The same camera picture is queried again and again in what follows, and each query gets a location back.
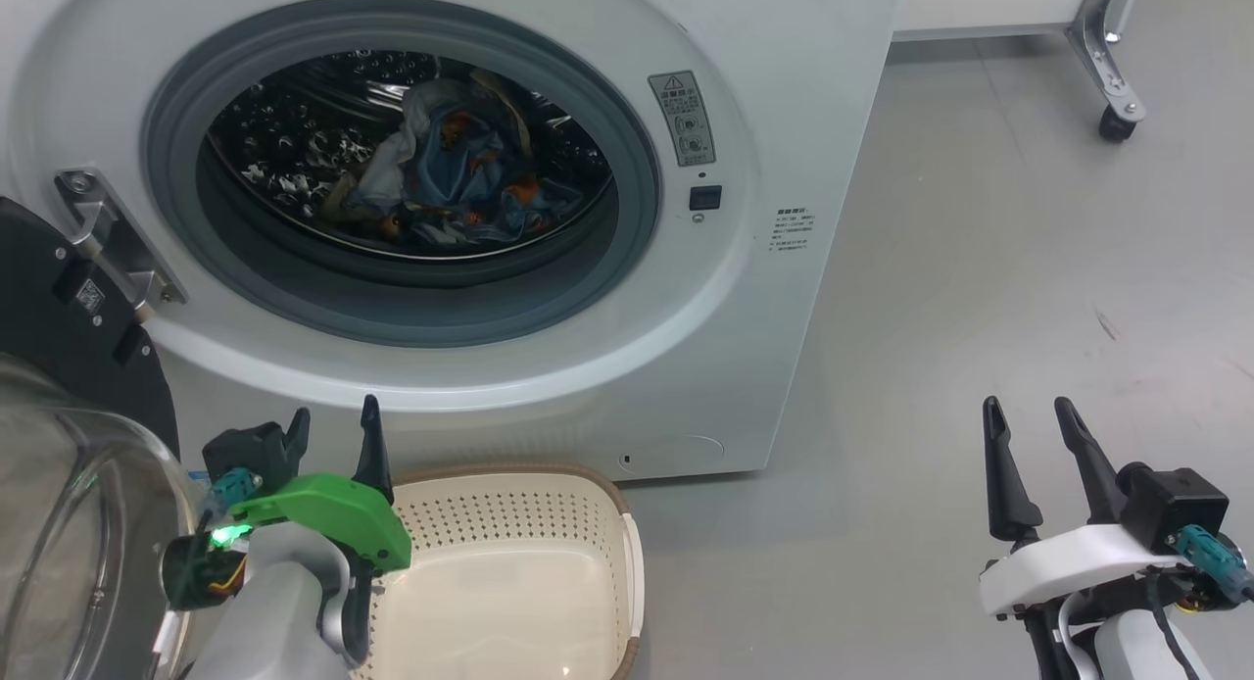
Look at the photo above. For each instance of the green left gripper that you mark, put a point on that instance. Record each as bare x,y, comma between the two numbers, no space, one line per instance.
333,509

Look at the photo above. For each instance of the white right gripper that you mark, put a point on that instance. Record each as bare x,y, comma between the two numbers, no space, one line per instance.
1058,562

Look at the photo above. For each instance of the black glass washing machine door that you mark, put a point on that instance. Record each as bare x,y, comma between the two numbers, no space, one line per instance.
59,366

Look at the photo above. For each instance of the cream garment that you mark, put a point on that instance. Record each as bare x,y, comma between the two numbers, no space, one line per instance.
397,161

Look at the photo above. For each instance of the cream perforated laundry basket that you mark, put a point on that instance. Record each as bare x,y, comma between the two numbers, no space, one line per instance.
509,582

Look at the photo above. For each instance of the grey metal door hinge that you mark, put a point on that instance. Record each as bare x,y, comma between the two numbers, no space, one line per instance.
113,239

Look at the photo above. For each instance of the black door latch socket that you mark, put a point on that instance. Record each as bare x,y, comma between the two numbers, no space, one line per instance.
705,198

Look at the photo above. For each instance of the white washing machine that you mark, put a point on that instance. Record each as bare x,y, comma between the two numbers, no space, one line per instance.
784,121

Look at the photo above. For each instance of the round filter cover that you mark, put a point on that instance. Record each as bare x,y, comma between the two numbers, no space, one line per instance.
671,454

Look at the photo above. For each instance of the printed text notice label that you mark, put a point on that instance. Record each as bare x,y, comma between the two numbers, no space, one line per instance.
794,231

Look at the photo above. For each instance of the grey metal caster leg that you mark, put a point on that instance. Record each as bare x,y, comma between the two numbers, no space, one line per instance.
1102,63

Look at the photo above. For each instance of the grey warning sticker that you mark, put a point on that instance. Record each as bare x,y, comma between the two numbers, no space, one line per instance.
682,119

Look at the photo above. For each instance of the white partition board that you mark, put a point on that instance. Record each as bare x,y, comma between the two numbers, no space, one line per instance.
980,4

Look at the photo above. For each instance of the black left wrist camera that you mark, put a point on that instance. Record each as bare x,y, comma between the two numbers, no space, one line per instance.
245,450

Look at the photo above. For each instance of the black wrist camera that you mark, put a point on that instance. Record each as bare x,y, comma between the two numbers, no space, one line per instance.
245,450
1176,504

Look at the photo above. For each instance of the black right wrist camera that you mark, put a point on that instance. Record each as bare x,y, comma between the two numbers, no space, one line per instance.
1176,504

